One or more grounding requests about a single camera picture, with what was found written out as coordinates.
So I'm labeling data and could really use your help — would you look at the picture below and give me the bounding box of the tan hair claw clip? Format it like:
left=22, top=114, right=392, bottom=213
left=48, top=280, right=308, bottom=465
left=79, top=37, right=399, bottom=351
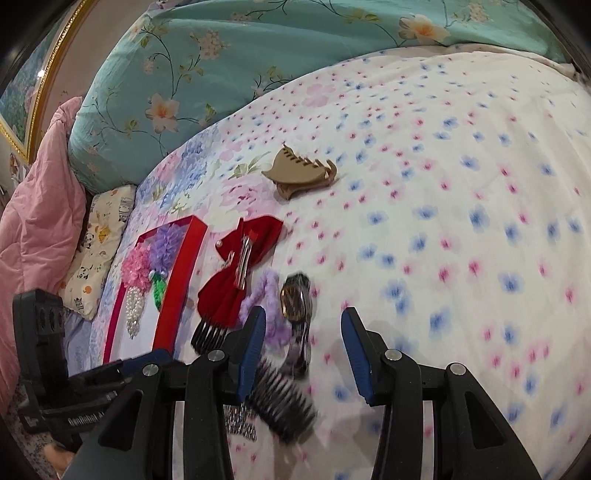
left=261, top=144, right=338, bottom=201

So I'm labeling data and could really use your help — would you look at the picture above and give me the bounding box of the teal floral pillow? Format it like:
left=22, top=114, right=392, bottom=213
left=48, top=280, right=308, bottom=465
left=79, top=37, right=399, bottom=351
left=68, top=0, right=568, bottom=195

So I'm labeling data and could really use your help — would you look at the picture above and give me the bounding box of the green hair accessory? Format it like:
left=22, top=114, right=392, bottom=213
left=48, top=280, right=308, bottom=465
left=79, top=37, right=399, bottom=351
left=150, top=272, right=168, bottom=310

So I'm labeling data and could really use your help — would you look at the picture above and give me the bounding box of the gold framed picture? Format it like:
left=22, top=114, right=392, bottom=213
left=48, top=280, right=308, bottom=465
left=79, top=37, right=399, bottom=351
left=0, top=0, right=100, bottom=164

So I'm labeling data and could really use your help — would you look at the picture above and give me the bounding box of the white floral bed sheet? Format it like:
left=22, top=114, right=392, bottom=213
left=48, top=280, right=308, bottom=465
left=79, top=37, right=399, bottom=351
left=0, top=44, right=591, bottom=480

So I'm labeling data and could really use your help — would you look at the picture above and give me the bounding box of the purple fluffy scrunchie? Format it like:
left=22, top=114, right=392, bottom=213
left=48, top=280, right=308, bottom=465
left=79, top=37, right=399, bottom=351
left=238, top=271, right=291, bottom=352

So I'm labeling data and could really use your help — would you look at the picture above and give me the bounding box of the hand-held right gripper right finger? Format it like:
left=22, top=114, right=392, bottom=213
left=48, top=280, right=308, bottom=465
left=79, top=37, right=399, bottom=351
left=341, top=307, right=543, bottom=480

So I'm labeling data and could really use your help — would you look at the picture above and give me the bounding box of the pearl tassel ornament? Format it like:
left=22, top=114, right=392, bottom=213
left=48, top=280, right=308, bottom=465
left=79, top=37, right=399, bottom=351
left=124, top=286, right=146, bottom=340

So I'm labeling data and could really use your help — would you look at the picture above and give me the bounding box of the small black hair comb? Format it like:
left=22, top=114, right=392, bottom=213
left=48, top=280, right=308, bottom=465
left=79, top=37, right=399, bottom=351
left=190, top=318, right=241, bottom=355

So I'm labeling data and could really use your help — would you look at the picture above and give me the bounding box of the panda print pillow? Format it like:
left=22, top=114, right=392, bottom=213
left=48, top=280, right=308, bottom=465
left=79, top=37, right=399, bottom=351
left=59, top=185, right=138, bottom=319

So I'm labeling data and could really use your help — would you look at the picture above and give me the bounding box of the red gift box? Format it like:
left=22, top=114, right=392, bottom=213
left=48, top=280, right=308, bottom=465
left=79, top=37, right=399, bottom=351
left=102, top=215, right=208, bottom=365

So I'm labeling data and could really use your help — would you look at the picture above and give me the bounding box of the person's left hand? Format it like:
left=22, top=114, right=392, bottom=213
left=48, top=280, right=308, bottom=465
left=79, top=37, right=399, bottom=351
left=46, top=444, right=79, bottom=474

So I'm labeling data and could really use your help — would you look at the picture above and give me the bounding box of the purple flower hair accessory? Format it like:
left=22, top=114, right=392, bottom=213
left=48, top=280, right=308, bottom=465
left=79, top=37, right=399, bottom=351
left=154, top=224, right=188, bottom=268

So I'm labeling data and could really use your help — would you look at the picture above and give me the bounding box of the pink blanket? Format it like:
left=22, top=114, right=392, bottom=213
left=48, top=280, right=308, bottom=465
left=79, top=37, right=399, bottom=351
left=0, top=97, right=86, bottom=407

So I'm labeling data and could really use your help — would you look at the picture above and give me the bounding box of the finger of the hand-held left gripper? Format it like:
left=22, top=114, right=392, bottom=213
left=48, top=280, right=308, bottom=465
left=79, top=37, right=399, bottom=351
left=108, top=349, right=174, bottom=377

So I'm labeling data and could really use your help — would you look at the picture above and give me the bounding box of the pink flower hair accessory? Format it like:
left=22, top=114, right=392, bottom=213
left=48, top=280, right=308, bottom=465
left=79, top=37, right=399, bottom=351
left=121, top=244, right=155, bottom=291

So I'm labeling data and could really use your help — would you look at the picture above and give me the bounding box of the rhinestone hair clip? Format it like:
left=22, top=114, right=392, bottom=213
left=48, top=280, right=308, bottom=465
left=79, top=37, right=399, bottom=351
left=225, top=401, right=257, bottom=439

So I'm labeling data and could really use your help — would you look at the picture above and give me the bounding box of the metal wristwatch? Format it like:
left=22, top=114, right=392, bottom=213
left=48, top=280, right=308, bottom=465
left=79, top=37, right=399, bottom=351
left=279, top=272, right=315, bottom=379

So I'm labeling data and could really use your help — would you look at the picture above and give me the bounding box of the red bow hair clip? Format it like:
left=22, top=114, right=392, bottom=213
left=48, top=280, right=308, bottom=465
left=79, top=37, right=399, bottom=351
left=198, top=215, right=284, bottom=326

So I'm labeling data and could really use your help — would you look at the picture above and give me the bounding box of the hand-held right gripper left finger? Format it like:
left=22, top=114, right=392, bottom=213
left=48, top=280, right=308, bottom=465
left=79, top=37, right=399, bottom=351
left=76, top=306, right=267, bottom=480

